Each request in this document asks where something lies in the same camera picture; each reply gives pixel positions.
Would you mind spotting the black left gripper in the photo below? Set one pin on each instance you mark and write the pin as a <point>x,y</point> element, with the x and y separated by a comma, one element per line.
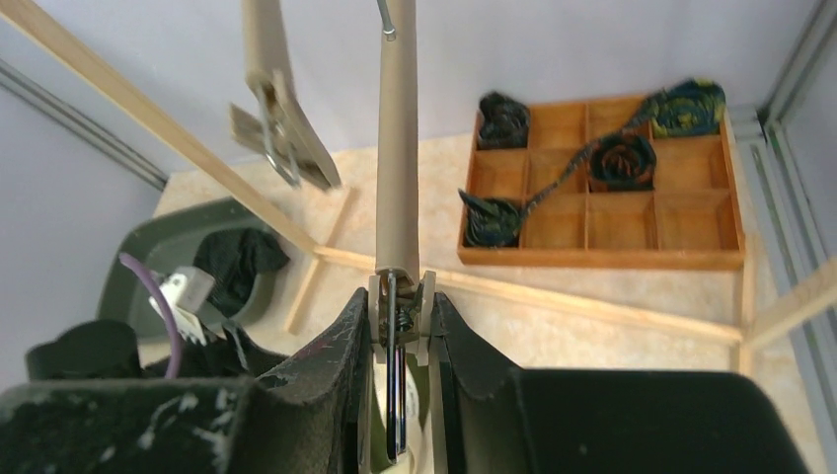
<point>230,355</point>

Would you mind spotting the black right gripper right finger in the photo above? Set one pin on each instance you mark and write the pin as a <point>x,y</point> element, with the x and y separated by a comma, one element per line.
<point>491,415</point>

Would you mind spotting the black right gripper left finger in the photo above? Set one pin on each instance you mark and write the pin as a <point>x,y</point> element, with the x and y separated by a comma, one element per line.
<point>305,415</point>

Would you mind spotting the beige clip hanger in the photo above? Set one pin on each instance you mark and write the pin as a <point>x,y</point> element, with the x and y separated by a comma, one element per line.
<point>397,191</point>
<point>280,131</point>

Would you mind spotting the green underwear with cream waistband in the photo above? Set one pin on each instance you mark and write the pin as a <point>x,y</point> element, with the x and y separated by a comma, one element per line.
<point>421,429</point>

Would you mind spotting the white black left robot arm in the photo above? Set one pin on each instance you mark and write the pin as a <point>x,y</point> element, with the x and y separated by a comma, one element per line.
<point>108,349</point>

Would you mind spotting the hanging beige clip hanger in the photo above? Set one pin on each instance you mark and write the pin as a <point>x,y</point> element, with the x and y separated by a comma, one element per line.
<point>280,131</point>

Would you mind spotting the black striped garment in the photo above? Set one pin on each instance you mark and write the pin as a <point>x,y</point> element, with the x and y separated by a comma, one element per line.
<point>235,258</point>

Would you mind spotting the grey-green plastic tub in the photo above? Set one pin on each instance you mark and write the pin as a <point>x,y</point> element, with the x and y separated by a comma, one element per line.
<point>171,241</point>

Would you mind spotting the dark rolled sock front left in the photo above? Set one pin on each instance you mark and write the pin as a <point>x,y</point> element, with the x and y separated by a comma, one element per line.
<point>491,222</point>

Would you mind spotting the dark rolled sock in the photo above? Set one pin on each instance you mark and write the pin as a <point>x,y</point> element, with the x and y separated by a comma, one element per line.
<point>505,124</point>
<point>622,163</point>
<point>491,222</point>

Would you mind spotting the orange wooden compartment tray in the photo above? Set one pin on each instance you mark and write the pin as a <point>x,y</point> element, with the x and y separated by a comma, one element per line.
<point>689,220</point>

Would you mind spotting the dark rolled sock centre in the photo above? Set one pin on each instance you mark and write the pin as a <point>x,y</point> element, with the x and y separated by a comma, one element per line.
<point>622,163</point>

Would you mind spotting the dark rolled sock far left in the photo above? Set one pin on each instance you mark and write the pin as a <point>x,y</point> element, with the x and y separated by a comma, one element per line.
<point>505,124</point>

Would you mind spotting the long dark patterned sock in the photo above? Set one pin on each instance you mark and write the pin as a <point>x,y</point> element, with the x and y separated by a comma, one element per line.
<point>693,107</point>

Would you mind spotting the light wooden clothes rack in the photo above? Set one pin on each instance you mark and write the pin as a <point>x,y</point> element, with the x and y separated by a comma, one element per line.
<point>806,300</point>

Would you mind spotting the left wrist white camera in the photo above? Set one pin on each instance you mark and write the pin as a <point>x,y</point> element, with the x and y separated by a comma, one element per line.
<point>185,290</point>

